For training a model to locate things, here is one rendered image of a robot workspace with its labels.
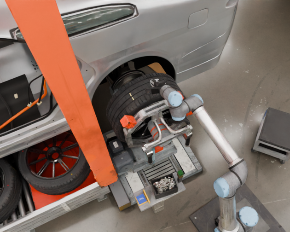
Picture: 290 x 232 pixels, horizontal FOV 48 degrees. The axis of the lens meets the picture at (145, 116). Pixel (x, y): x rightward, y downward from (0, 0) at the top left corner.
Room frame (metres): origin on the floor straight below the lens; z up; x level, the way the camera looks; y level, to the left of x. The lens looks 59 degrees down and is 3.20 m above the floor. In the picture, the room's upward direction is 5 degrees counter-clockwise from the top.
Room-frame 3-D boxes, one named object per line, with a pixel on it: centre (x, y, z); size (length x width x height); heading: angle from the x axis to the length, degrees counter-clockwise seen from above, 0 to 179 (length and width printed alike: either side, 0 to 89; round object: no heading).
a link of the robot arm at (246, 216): (0.55, -0.70, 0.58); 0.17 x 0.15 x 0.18; 118
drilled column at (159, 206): (0.86, -0.03, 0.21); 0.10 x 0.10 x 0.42; 21
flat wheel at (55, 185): (1.31, 0.87, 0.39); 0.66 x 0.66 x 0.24
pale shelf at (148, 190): (0.87, -0.06, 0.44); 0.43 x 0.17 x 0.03; 111
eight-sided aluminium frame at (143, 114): (1.30, -0.08, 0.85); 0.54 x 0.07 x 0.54; 111
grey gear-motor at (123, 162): (1.36, 0.30, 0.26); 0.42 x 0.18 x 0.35; 21
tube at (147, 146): (1.15, -0.03, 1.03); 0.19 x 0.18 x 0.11; 21
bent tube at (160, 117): (1.22, -0.22, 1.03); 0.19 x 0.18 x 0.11; 21
